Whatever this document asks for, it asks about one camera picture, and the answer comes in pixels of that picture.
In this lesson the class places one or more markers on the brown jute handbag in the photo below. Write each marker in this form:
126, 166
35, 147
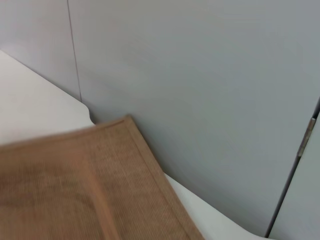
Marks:
75, 187

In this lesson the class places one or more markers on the metal panel hinge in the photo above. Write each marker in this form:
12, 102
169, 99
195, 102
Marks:
307, 137

